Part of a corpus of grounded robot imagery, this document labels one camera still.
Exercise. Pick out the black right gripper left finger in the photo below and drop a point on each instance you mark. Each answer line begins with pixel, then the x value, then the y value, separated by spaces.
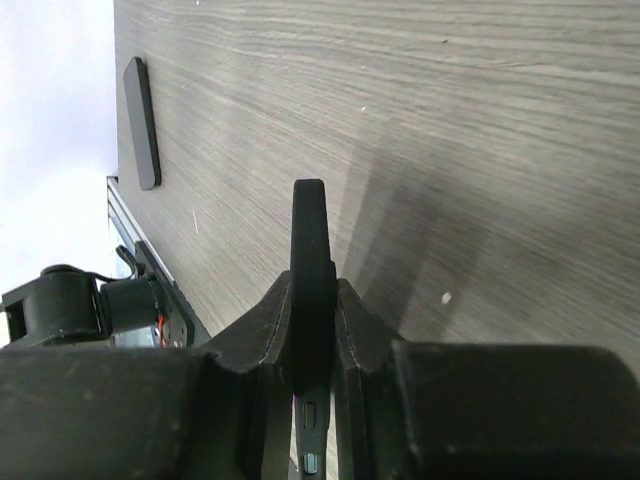
pixel 221 410

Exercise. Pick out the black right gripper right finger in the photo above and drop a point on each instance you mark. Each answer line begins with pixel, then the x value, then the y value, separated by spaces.
pixel 407 410

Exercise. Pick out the black phone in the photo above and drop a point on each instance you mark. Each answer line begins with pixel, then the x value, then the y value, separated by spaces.
pixel 142 125

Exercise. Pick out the dark smartphone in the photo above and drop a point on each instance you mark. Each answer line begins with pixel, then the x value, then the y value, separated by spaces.
pixel 312 416

